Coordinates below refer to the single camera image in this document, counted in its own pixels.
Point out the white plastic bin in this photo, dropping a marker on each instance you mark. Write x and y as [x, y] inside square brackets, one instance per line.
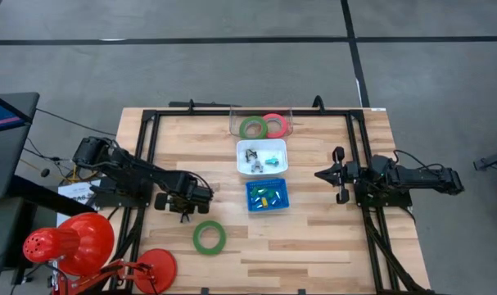
[272, 147]

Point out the white printed paper sheet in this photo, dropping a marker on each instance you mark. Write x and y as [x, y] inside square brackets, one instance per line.
[78, 192]

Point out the green tape roll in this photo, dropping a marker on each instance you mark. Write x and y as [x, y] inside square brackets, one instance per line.
[242, 128]
[195, 237]

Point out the red desk lamp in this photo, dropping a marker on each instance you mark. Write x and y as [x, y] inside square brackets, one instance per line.
[88, 241]

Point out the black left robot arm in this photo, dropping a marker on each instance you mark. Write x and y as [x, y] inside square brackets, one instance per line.
[141, 174]

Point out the clear plastic bin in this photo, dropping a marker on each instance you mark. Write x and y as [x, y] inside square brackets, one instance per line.
[256, 105]

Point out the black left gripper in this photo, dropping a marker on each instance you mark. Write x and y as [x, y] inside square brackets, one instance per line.
[188, 194]

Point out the grey stand foot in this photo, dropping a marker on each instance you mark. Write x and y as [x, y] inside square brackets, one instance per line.
[495, 160]

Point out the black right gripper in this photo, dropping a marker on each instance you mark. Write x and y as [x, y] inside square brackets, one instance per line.
[348, 172]

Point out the black aluminium table frame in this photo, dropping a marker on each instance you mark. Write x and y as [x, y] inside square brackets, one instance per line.
[334, 112]

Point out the blue plastic basket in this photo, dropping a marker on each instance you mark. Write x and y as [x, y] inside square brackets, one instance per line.
[268, 182]

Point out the pink tape roll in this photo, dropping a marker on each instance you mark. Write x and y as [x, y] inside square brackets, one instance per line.
[285, 125]

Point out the monitor with blue screen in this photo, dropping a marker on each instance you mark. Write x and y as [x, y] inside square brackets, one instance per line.
[2, 116]

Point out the dark grey desk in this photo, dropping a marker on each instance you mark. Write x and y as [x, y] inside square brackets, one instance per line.
[10, 164]

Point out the teal staple remover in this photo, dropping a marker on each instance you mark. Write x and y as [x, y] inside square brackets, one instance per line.
[272, 161]

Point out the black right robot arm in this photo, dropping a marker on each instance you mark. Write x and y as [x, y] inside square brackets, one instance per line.
[420, 178]

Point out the grey staple remover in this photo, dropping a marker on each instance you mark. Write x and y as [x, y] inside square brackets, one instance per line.
[251, 155]
[257, 166]

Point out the small black plug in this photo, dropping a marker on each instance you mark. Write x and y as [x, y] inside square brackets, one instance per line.
[45, 172]

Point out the yellow mini stapler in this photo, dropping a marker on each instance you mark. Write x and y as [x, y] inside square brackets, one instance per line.
[265, 202]

